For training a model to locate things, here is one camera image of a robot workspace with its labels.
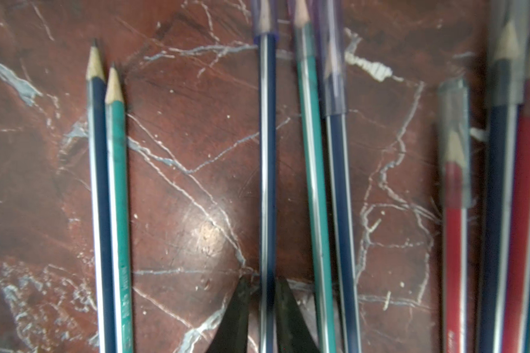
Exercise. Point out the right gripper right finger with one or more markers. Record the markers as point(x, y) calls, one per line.
point(292, 332)

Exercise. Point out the green pencil with eraser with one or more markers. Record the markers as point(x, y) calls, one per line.
point(305, 53)

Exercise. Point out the dark blue printed pencil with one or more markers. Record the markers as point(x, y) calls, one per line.
point(265, 33)

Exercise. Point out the dark blue pencil right group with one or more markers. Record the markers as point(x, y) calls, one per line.
point(508, 18)

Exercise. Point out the red capped pencil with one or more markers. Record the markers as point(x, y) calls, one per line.
point(455, 195)

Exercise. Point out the red pencil right group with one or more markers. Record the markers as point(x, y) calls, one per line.
point(518, 275)

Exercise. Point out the dark blue capped pencil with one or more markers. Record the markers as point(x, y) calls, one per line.
point(331, 54)

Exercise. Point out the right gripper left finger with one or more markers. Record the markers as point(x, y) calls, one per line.
point(232, 333)

